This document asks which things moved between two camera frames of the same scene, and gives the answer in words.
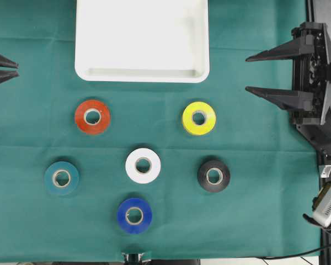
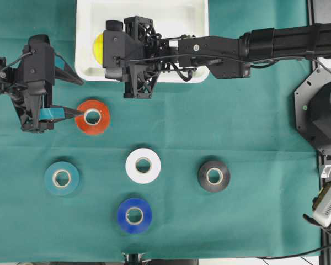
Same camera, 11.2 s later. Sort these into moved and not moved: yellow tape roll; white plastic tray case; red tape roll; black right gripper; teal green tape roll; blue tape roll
Moved: yellow tape roll; black right gripper
Not moved: teal green tape roll; white plastic tray case; blue tape roll; red tape roll
